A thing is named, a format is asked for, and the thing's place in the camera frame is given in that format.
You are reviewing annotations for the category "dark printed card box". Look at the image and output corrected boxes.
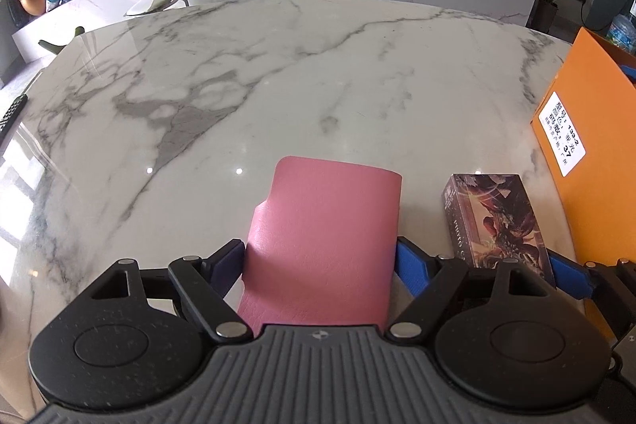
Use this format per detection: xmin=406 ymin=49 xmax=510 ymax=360
xmin=442 ymin=173 xmax=555 ymax=284

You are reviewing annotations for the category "pink leather wallet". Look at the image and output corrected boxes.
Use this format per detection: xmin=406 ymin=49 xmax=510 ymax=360
xmin=238 ymin=156 xmax=402 ymax=333

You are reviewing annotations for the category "orange cardboard box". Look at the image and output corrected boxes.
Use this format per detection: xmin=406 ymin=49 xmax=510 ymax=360
xmin=530 ymin=27 xmax=636 ymax=340

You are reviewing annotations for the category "black remote control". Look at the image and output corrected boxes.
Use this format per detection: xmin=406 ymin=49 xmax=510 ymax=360
xmin=0 ymin=94 xmax=28 ymax=143

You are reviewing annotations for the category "blue water bottle jug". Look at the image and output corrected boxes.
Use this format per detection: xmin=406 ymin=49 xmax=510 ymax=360
xmin=606 ymin=0 xmax=636 ymax=55

